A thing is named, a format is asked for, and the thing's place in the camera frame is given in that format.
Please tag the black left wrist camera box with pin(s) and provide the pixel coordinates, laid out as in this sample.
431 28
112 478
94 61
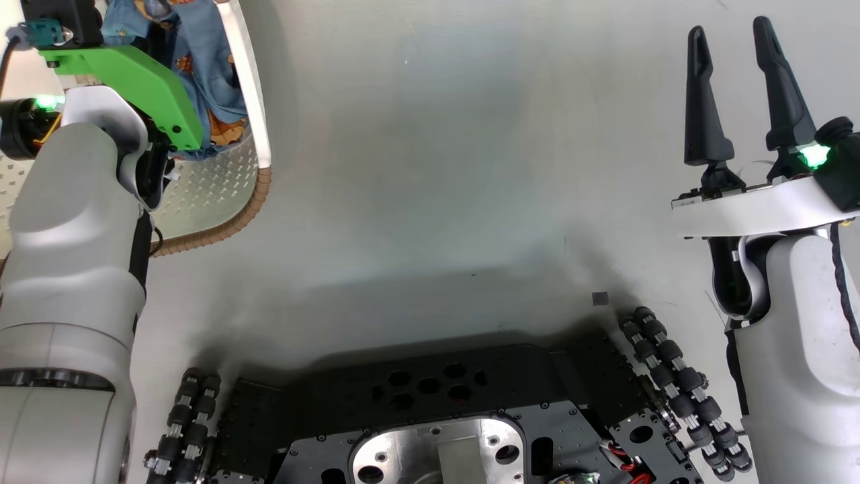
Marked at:
67 17

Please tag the left black omni wheel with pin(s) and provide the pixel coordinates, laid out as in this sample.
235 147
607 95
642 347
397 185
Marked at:
185 423

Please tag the blue bear print garment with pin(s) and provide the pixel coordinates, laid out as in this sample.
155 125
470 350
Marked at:
208 74

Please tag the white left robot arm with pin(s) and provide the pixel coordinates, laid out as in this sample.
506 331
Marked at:
60 269

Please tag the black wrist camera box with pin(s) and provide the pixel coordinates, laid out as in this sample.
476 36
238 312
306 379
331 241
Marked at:
843 168
67 17

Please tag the right black omni wheel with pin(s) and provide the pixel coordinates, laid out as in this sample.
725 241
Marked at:
678 383

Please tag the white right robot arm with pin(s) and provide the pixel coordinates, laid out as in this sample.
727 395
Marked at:
793 370

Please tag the black omni wheel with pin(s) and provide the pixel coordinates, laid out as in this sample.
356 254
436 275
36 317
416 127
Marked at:
185 423
678 383

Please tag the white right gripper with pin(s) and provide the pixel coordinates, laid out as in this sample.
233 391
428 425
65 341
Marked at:
752 208

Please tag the dark floor tape square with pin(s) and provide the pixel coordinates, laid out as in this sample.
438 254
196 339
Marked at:
600 298

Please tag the cream laundry basket brown rim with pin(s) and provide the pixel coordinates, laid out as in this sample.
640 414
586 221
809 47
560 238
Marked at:
215 195

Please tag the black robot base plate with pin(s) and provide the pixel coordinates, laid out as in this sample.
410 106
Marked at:
437 390

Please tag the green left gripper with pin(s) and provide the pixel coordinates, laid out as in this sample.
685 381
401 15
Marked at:
134 84

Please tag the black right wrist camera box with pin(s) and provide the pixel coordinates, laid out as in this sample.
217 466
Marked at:
843 168

